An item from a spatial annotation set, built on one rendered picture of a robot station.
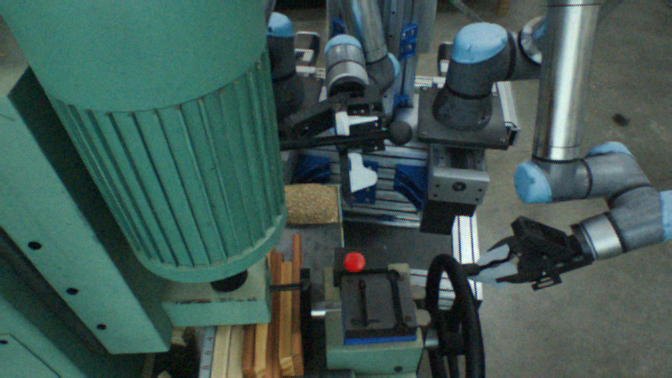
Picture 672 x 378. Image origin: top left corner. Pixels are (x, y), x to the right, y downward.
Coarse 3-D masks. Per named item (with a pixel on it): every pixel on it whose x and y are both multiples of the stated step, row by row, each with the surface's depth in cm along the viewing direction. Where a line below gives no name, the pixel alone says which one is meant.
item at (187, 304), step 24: (264, 264) 63; (168, 288) 61; (192, 288) 61; (240, 288) 61; (264, 288) 61; (168, 312) 61; (192, 312) 61; (216, 312) 61; (240, 312) 62; (264, 312) 62
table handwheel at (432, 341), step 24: (432, 264) 84; (456, 264) 74; (432, 288) 89; (456, 288) 70; (432, 312) 88; (456, 312) 73; (432, 336) 78; (456, 336) 77; (480, 336) 66; (432, 360) 89; (456, 360) 78; (480, 360) 65
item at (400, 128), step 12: (372, 132) 63; (384, 132) 63; (396, 132) 62; (408, 132) 62; (288, 144) 63; (300, 144) 63; (312, 144) 63; (324, 144) 63; (336, 144) 63; (396, 144) 63
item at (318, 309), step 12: (300, 276) 66; (300, 300) 64; (312, 300) 73; (300, 312) 63; (312, 312) 66; (324, 312) 66; (300, 324) 61; (312, 324) 67; (312, 336) 65; (312, 348) 67
